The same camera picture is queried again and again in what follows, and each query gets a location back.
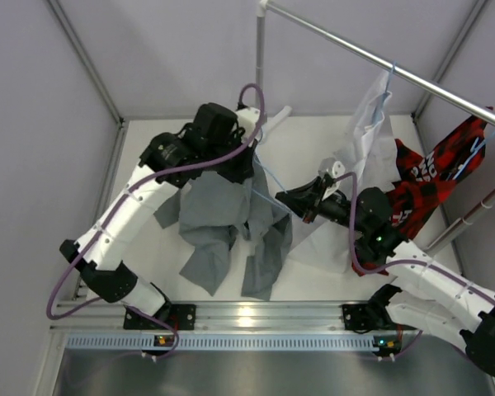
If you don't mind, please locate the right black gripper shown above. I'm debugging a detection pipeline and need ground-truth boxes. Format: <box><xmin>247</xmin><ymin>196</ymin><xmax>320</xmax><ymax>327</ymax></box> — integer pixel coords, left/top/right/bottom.
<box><xmin>276</xmin><ymin>177</ymin><xmax>368</xmax><ymax>234</ymax></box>

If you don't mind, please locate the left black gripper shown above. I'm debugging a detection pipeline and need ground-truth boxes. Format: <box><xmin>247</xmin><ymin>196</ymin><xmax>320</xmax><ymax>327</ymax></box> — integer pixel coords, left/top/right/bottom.
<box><xmin>202</xmin><ymin>129</ymin><xmax>257</xmax><ymax>185</ymax></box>

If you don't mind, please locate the light blue hanger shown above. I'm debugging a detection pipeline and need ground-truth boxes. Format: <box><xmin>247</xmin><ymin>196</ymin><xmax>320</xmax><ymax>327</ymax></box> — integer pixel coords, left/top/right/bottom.
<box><xmin>254</xmin><ymin>127</ymin><xmax>294</xmax><ymax>216</ymax></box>

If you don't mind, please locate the grey button shirt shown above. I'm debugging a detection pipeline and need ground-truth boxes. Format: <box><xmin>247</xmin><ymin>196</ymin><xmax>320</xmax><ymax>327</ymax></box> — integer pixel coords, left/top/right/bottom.
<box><xmin>154</xmin><ymin>158</ymin><xmax>293</xmax><ymax>300</ymax></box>

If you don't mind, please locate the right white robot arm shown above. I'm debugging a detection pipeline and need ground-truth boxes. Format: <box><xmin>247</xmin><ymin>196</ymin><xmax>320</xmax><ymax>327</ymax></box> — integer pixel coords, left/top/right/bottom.
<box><xmin>276</xmin><ymin>175</ymin><xmax>495</xmax><ymax>378</ymax></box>

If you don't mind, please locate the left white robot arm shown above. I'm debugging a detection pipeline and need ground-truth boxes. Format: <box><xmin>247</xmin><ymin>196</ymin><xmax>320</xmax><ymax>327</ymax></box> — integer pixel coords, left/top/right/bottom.
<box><xmin>60</xmin><ymin>102</ymin><xmax>262</xmax><ymax>329</ymax></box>

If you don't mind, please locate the white hanging shirt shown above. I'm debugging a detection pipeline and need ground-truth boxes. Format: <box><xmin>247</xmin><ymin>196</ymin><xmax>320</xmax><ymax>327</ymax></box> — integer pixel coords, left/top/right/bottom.
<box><xmin>288</xmin><ymin>71</ymin><xmax>400</xmax><ymax>273</ymax></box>

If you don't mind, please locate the red black plaid shirt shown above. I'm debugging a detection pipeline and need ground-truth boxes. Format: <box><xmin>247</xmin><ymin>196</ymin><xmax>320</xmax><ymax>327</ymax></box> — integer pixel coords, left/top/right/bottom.
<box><xmin>351</xmin><ymin>115</ymin><xmax>488</xmax><ymax>278</ymax></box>

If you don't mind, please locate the blue hanger under white shirt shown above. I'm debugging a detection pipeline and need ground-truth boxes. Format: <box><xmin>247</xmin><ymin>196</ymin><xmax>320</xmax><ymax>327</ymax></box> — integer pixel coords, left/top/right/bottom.
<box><xmin>384</xmin><ymin>61</ymin><xmax>397</xmax><ymax>95</ymax></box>

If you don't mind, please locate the blue hanger under red shirt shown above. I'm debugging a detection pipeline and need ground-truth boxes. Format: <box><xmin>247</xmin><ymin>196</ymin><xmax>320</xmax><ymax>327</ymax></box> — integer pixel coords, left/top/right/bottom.
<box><xmin>451</xmin><ymin>130</ymin><xmax>495</xmax><ymax>181</ymax></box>

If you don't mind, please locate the white rack foot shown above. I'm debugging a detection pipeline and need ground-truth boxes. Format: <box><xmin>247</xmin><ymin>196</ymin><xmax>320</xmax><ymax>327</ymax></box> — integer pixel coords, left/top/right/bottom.
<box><xmin>259</xmin><ymin>106</ymin><xmax>292</xmax><ymax>144</ymax></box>

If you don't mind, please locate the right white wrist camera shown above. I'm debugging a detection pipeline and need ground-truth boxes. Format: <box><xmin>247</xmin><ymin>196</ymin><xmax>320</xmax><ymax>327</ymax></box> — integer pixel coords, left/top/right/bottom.
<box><xmin>318</xmin><ymin>157</ymin><xmax>346</xmax><ymax>200</ymax></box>

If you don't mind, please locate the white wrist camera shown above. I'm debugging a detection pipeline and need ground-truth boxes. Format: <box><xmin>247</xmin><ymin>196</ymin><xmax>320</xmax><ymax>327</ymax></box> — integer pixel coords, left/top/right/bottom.
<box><xmin>318</xmin><ymin>157</ymin><xmax>346</xmax><ymax>200</ymax></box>
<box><xmin>235</xmin><ymin>106</ymin><xmax>260</xmax><ymax>143</ymax></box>

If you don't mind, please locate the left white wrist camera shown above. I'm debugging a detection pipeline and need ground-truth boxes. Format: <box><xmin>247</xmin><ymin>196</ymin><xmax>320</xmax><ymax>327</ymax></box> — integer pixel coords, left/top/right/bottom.
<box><xmin>235</xmin><ymin>106</ymin><xmax>260</xmax><ymax>143</ymax></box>

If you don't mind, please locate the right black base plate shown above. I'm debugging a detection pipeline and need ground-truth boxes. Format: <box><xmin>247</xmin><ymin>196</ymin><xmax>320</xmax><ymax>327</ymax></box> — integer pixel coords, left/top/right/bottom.
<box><xmin>342</xmin><ymin>304</ymin><xmax>376</xmax><ymax>334</ymax></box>

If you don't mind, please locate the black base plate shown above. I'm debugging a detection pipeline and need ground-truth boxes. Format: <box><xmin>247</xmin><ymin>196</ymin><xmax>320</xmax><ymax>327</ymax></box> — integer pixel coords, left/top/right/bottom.
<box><xmin>342</xmin><ymin>304</ymin><xmax>376</xmax><ymax>334</ymax></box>
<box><xmin>123</xmin><ymin>304</ymin><xmax>196</xmax><ymax>331</ymax></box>

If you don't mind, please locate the white rack upright post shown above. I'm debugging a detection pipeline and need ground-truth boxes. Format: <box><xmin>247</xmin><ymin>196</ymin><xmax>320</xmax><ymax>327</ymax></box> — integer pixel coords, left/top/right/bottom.
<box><xmin>255</xmin><ymin>0</ymin><xmax>267</xmax><ymax>88</ymax></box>

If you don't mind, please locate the aluminium mounting rail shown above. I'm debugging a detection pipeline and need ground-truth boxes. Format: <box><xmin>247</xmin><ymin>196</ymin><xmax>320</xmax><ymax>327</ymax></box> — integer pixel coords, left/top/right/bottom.
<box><xmin>50</xmin><ymin>301</ymin><xmax>346</xmax><ymax>334</ymax></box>

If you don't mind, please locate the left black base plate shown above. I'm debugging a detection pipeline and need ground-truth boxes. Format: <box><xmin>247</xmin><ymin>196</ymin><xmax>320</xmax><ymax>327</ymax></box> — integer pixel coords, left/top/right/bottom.
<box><xmin>123</xmin><ymin>304</ymin><xmax>196</xmax><ymax>331</ymax></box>

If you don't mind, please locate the silver clothes rack rail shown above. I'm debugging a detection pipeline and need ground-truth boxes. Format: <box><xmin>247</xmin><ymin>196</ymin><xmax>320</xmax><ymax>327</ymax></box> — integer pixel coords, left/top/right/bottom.
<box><xmin>266</xmin><ymin>1</ymin><xmax>495</xmax><ymax>126</ymax></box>

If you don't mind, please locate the slotted grey cable duct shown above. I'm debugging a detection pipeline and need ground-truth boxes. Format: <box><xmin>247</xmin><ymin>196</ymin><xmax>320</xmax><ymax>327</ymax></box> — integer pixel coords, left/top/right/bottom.
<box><xmin>66</xmin><ymin>333</ymin><xmax>386</xmax><ymax>352</ymax></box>

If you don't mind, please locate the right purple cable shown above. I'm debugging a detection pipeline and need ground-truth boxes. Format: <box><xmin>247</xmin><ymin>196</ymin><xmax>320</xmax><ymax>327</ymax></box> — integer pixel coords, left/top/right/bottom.
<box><xmin>333</xmin><ymin>172</ymin><xmax>495</xmax><ymax>364</ymax></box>

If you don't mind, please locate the purple cable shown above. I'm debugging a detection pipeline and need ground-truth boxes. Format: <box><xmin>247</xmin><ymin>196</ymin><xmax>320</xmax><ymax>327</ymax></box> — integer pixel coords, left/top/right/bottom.
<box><xmin>333</xmin><ymin>172</ymin><xmax>495</xmax><ymax>364</ymax></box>
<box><xmin>45</xmin><ymin>82</ymin><xmax>266</xmax><ymax>362</ymax></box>

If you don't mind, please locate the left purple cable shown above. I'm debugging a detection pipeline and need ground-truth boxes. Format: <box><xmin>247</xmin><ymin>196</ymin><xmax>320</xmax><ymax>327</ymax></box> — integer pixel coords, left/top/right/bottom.
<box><xmin>45</xmin><ymin>82</ymin><xmax>266</xmax><ymax>362</ymax></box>

